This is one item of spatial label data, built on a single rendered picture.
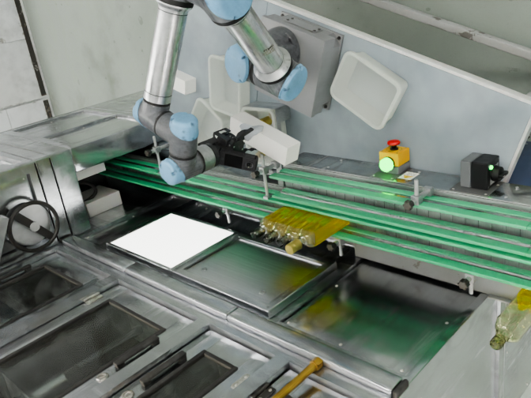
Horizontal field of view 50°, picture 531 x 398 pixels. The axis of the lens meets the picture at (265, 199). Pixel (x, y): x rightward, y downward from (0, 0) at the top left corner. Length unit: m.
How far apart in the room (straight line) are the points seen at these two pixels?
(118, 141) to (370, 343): 1.51
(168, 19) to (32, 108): 4.02
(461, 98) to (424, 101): 0.12
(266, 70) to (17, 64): 3.94
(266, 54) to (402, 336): 0.85
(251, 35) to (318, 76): 0.42
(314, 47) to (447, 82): 0.42
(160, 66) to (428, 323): 1.01
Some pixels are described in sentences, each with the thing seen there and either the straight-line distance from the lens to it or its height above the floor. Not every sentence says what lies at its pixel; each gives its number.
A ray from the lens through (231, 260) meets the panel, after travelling 2.01.
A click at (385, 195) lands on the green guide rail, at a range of 1.72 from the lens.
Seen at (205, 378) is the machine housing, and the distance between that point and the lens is 1.58.
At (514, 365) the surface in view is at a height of 0.66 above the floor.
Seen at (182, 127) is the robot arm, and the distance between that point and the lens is 1.48.
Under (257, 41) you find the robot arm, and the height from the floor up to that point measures 1.19.
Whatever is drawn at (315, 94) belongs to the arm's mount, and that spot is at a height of 0.85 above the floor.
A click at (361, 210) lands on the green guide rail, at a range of 1.82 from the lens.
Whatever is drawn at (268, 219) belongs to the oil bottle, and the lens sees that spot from 1.90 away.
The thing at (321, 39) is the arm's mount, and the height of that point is 0.85.
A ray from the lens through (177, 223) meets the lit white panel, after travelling 2.39.
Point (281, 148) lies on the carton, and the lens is 1.68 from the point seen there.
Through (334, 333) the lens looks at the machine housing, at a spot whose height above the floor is 1.26.
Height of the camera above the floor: 2.27
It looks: 40 degrees down
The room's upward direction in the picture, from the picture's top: 118 degrees counter-clockwise
